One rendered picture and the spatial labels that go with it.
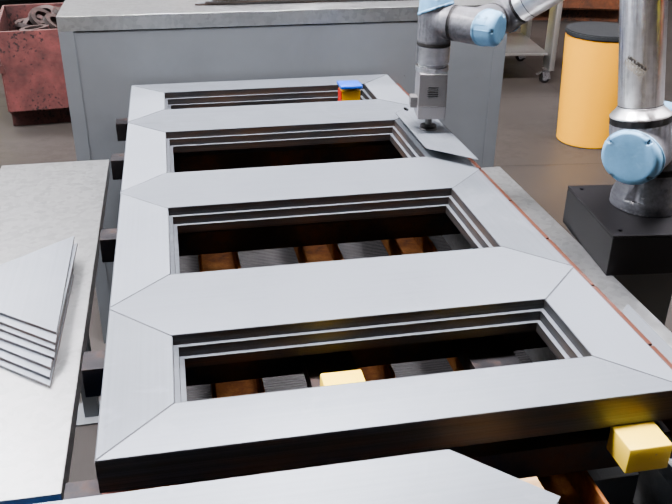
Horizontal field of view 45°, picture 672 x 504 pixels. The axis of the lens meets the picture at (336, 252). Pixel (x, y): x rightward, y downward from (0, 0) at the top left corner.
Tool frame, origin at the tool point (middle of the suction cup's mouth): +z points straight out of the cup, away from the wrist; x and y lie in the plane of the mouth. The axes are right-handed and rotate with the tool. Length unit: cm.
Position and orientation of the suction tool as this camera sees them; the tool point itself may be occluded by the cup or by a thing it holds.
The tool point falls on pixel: (427, 133)
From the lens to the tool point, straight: 193.0
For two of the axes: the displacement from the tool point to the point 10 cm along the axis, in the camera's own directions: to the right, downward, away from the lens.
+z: -0.1, 8.9, 4.6
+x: 10.0, 0.0, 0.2
